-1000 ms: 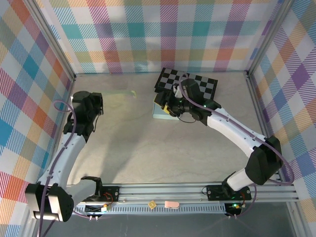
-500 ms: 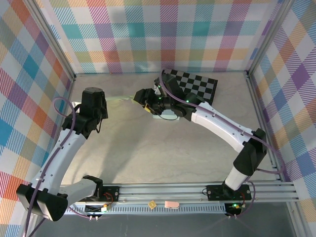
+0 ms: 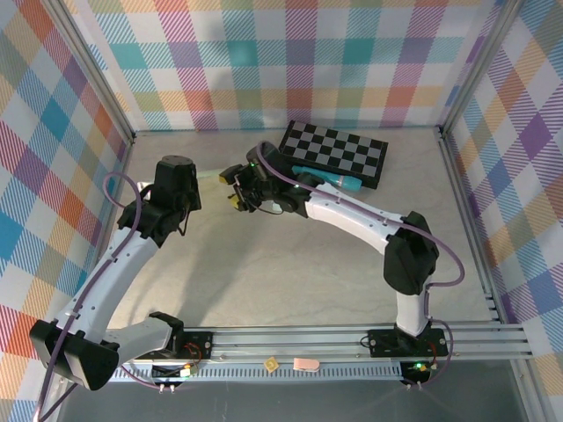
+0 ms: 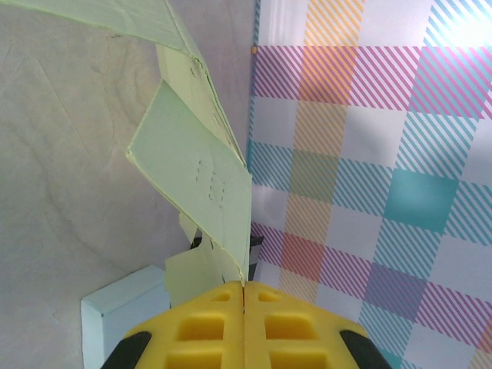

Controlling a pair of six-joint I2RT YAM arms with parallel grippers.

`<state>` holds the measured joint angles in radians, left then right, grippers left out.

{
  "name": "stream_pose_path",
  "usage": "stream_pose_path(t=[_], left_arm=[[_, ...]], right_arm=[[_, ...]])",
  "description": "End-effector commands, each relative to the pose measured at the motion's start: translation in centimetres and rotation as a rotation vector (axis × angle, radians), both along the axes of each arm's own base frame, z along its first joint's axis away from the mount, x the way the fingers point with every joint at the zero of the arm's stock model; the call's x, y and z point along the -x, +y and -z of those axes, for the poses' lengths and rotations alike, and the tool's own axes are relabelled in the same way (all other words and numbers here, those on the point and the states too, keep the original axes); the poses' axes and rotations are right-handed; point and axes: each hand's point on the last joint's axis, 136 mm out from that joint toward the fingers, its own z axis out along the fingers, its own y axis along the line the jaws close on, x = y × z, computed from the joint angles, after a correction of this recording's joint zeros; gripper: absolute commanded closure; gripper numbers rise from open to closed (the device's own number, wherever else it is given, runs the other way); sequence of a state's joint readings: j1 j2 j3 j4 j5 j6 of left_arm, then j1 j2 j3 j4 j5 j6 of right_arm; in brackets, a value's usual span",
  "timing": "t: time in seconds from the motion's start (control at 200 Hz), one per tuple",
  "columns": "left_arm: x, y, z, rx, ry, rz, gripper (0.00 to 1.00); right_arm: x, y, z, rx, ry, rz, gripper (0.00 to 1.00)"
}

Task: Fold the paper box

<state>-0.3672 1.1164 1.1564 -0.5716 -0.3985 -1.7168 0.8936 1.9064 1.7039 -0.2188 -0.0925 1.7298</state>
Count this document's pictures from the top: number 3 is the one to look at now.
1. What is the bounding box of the teal marker pen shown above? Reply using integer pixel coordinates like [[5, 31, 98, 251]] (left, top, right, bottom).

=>
[[290, 165, 362, 193]]

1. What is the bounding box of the black grey folding chessboard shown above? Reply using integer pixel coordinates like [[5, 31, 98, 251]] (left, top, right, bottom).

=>
[[276, 120, 389, 190]]

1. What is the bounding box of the small circuit board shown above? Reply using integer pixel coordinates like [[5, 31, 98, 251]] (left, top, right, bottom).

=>
[[400, 360, 431, 382], [151, 363, 199, 382]]

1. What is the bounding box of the pink eraser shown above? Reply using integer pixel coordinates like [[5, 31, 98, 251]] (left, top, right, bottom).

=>
[[293, 357, 321, 374]]

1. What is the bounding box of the aluminium side rail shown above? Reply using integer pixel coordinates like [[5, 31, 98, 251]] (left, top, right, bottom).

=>
[[437, 126, 505, 325], [77, 134, 136, 330]]

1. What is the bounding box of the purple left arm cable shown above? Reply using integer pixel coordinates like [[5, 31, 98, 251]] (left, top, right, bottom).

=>
[[33, 171, 190, 422]]

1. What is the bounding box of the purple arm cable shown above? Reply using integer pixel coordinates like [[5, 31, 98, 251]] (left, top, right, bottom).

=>
[[33, 171, 190, 422], [257, 140, 466, 390]]

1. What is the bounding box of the aluminium frame post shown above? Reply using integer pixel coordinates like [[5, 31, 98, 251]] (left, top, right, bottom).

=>
[[47, 0, 136, 144], [438, 0, 527, 137]]

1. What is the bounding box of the wide aluminium mounting rail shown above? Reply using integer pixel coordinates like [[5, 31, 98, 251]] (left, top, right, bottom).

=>
[[48, 323, 534, 366]]

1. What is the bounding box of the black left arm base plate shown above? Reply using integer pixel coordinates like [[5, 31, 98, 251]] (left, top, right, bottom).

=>
[[166, 330, 214, 360]]

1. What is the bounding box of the grey slotted cable duct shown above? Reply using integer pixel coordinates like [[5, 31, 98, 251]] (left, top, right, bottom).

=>
[[109, 362, 406, 383]]

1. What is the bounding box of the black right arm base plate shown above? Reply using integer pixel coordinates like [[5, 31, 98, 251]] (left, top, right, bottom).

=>
[[367, 327, 450, 358]]

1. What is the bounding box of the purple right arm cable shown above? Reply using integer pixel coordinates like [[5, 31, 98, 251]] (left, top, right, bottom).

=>
[[257, 140, 466, 390]]

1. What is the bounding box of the aluminium frame leg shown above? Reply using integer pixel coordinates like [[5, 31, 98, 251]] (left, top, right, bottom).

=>
[[512, 360, 549, 422], [33, 386, 74, 422]]

